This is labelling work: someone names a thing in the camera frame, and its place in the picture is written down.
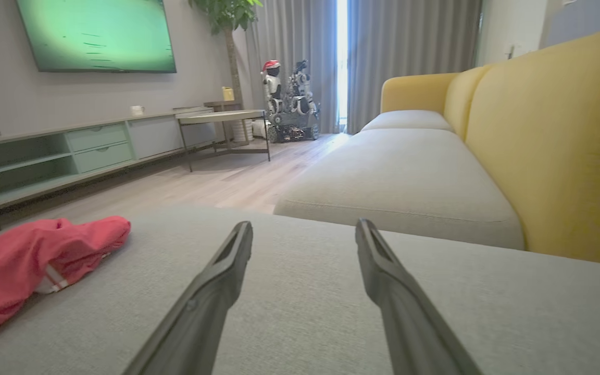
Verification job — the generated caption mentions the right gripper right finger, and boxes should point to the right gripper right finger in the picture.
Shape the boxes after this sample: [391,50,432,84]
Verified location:
[355,218,483,375]

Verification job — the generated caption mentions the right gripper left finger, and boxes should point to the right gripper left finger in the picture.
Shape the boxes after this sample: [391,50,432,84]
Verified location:
[123,221,254,375]

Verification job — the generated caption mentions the red jersey with white sleeves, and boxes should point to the red jersey with white sleeves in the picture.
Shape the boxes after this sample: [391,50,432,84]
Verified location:
[0,216,132,351]

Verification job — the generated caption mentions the large grey sofa seat cushion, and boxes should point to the large grey sofa seat cushion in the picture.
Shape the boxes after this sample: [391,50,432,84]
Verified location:
[273,128,526,251]

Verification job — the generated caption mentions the round coffee table metal legs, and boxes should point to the round coffee table metal legs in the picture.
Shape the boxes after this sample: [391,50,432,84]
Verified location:
[177,109,272,172]

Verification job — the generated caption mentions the small grey sofa seat cushion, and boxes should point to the small grey sofa seat cushion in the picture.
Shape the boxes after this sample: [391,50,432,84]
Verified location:
[361,109,455,132]

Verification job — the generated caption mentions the pale green tv cabinet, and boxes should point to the pale green tv cabinet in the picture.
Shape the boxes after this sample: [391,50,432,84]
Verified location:
[0,107,217,230]

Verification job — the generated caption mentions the white black wheeled robot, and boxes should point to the white black wheeled robot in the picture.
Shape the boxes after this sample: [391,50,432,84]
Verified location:
[268,59,322,143]

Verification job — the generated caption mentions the narrow yellow sofa backrest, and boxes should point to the narrow yellow sofa backrest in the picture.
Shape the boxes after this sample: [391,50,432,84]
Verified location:
[443,65,493,141]

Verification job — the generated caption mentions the yellow sofa armrest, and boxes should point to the yellow sofa armrest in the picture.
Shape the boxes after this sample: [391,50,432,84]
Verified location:
[381,73,459,115]

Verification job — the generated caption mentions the large yellow sofa backrest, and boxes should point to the large yellow sofa backrest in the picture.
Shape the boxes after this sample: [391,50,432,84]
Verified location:
[464,23,600,269]

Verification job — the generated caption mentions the white robot with red hat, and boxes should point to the white robot with red hat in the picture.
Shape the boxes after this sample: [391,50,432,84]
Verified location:
[261,59,285,116]

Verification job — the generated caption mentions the grey curtain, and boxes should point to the grey curtain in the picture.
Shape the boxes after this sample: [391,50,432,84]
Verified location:
[347,0,483,134]
[245,0,340,134]

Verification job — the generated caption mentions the tall green potted plant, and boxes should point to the tall green potted plant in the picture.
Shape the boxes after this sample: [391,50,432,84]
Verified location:
[190,0,263,144]

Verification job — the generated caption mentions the wall mounted television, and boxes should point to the wall mounted television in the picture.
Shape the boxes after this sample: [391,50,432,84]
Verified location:
[16,0,177,73]

